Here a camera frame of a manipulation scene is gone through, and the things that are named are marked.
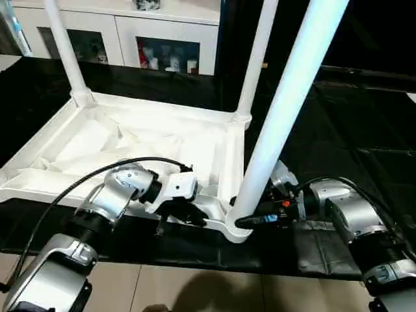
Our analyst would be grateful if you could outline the glossy black long bar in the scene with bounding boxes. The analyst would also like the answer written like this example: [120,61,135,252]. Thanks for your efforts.
[317,65,416,80]

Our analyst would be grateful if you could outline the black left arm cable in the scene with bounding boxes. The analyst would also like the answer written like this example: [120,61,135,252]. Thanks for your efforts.
[12,158,194,280]

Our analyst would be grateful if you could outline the crumpled silver black object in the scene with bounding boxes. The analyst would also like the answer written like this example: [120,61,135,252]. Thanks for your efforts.
[133,0,162,11]

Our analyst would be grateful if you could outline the white plastic table leg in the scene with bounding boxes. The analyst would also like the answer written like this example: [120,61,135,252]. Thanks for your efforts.
[227,0,350,225]
[235,0,280,127]
[42,0,97,108]

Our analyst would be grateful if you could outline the white cabinet with glass doors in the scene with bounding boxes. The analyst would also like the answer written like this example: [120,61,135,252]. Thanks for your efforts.
[3,0,222,75]

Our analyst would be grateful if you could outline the black work mat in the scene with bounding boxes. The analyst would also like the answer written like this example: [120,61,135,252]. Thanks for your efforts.
[0,55,416,281]

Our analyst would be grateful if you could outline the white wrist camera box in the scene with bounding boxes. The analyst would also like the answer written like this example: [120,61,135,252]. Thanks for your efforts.
[270,161,300,194]
[146,170,199,214]

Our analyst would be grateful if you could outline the light blue plastic bottle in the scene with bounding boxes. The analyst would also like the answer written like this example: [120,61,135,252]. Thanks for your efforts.
[3,0,33,56]

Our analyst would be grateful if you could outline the white plastic table top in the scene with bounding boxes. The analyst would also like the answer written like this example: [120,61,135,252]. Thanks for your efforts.
[0,91,254,244]

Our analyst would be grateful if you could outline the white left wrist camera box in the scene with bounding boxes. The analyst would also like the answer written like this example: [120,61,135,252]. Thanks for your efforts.
[146,170,199,214]

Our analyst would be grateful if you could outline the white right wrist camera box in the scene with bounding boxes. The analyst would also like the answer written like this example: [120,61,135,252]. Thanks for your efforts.
[270,161,300,194]

